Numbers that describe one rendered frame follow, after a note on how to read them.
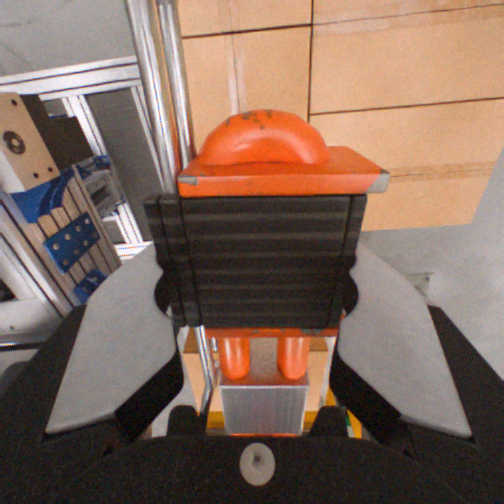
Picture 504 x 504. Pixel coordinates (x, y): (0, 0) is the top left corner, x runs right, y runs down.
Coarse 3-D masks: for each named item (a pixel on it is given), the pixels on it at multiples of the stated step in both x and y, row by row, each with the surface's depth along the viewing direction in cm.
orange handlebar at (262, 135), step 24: (240, 120) 10; (264, 120) 9; (288, 120) 9; (216, 144) 10; (240, 144) 10; (264, 144) 9; (288, 144) 9; (312, 144) 10; (240, 360) 17; (288, 360) 16
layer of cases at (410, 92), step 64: (192, 0) 61; (256, 0) 61; (320, 0) 61; (384, 0) 61; (448, 0) 61; (192, 64) 68; (256, 64) 68; (320, 64) 68; (384, 64) 68; (448, 64) 68; (320, 128) 76; (384, 128) 76; (448, 128) 76; (384, 192) 87; (448, 192) 87
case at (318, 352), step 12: (192, 336) 75; (192, 348) 71; (312, 348) 70; (324, 348) 70; (192, 360) 71; (312, 360) 71; (324, 360) 71; (192, 372) 74; (312, 372) 74; (324, 372) 74; (192, 384) 78; (204, 384) 78; (312, 384) 77; (216, 396) 81; (312, 396) 81; (216, 408) 85; (312, 408) 85
